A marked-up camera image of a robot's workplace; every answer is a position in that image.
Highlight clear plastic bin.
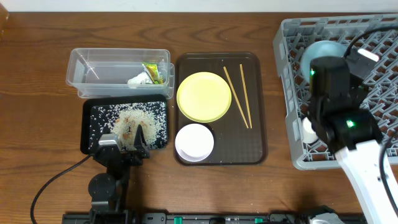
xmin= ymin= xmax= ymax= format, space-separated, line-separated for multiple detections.
xmin=66 ymin=48 xmax=175 ymax=99

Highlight white bowl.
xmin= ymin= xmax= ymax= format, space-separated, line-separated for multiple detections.
xmin=175 ymin=124 xmax=215 ymax=162

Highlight blue bowl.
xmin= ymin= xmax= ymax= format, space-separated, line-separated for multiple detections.
xmin=300 ymin=40 xmax=347 ymax=83

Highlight black plastic tray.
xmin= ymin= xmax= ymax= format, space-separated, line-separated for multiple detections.
xmin=80 ymin=95 xmax=167 ymax=154

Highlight brown serving tray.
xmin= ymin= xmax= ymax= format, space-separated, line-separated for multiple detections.
xmin=174 ymin=52 xmax=268 ymax=166

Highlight green yellow wrapper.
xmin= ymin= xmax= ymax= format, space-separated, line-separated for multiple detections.
xmin=142 ymin=63 xmax=164 ymax=85

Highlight wooden chopstick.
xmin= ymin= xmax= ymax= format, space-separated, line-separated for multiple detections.
xmin=223 ymin=66 xmax=249 ymax=128
xmin=239 ymin=64 xmax=252 ymax=129

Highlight yellow plate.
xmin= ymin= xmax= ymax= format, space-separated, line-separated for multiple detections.
xmin=177 ymin=72 xmax=232 ymax=123

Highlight grey dishwasher rack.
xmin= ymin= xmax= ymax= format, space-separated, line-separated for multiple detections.
xmin=273 ymin=14 xmax=397 ymax=170

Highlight white napkin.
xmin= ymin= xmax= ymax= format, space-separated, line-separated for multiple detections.
xmin=127 ymin=72 xmax=154 ymax=85

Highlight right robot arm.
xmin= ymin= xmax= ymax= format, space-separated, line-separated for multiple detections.
xmin=307 ymin=56 xmax=397 ymax=223

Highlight rice and food scraps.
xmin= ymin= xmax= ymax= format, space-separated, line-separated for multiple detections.
xmin=88 ymin=101 xmax=168 ymax=151

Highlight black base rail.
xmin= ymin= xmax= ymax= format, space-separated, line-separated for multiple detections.
xmin=62 ymin=213 xmax=367 ymax=224

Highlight white cup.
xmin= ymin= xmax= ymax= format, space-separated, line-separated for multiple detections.
xmin=302 ymin=118 xmax=318 ymax=144

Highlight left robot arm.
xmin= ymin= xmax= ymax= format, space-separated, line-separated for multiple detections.
xmin=88 ymin=125 xmax=150 ymax=223

